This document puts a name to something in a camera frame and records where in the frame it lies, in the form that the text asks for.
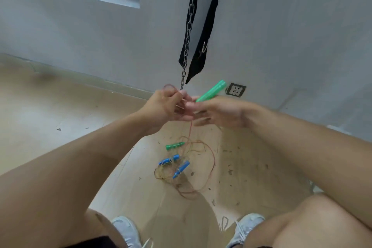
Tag person's right hand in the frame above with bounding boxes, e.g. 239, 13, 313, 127
185, 95, 254, 130

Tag yellow jump rope cord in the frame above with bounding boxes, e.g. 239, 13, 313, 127
153, 143, 205, 187

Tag white right sneaker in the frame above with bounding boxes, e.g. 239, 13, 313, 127
226, 213, 266, 248

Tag black shorts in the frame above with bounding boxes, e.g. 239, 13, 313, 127
65, 236, 117, 248

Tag blue jump rope handle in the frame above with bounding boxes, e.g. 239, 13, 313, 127
173, 161, 190, 179
158, 154, 181, 166

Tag person's left leg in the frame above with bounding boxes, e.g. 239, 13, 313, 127
83, 208, 129, 248

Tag white sneaker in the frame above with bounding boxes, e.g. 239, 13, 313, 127
112, 216, 143, 248
226, 213, 266, 248

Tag white left sneaker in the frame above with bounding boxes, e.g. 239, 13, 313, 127
112, 216, 143, 248

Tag person's left hand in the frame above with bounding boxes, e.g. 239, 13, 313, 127
142, 86, 194, 136

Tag black hanging strap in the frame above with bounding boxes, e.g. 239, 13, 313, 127
178, 0, 225, 85

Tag white wall socket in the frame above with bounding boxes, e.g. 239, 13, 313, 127
226, 82, 247, 98

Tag person's leg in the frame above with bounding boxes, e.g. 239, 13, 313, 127
83, 208, 129, 248
244, 193, 372, 248

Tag person's right leg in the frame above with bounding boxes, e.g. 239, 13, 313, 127
244, 193, 372, 248

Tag person's left forearm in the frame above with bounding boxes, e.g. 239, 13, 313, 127
0, 105, 163, 248

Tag red jump rope cord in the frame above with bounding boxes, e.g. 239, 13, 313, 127
154, 83, 217, 199

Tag metal chain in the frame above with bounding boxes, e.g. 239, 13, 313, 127
179, 0, 203, 91

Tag person's right forearm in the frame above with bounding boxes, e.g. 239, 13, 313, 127
247, 103, 372, 229

